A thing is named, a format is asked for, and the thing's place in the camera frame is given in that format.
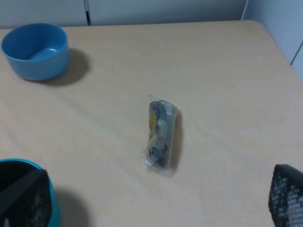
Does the teal saucepan with handle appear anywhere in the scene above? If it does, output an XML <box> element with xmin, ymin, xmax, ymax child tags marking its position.
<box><xmin>0</xmin><ymin>158</ymin><xmax>61</xmax><ymax>227</ymax></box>

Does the clear plastic snack bag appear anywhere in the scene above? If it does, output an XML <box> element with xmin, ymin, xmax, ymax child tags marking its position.
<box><xmin>141</xmin><ymin>95</ymin><xmax>178</xmax><ymax>175</ymax></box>

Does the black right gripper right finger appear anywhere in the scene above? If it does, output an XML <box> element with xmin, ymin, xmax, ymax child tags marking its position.
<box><xmin>268</xmin><ymin>164</ymin><xmax>303</xmax><ymax>227</ymax></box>

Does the blue plastic bowl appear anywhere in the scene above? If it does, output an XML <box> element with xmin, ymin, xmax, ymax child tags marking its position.
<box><xmin>1</xmin><ymin>23</ymin><xmax>70</xmax><ymax>81</ymax></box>

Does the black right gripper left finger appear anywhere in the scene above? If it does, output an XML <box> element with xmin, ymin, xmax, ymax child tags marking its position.
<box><xmin>0</xmin><ymin>169</ymin><xmax>52</xmax><ymax>227</ymax></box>

